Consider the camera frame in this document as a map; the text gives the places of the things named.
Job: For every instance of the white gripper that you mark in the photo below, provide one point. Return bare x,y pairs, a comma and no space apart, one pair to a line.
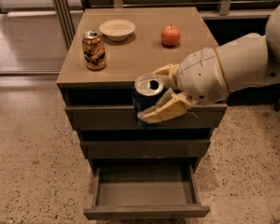
200,75

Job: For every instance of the blue pepsi can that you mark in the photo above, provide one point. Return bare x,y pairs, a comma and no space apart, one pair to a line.
147,90

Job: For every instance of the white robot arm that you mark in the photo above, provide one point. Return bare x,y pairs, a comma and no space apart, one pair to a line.
252,60

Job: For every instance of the gold patterned drink can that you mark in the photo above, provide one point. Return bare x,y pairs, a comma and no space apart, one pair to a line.
94,50

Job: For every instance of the grey drawer cabinet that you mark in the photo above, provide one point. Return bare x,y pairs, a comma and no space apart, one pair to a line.
142,52

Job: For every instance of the grey top drawer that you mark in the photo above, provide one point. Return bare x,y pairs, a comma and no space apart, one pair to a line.
123,117

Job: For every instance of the grey middle drawer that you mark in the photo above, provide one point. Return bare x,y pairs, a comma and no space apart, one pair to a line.
145,149

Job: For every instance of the grey open bottom drawer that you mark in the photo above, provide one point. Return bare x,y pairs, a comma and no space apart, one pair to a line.
150,190

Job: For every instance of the red apple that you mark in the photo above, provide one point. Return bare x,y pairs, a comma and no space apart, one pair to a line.
170,35

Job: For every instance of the white bowl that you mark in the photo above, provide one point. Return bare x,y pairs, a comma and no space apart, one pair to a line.
117,30

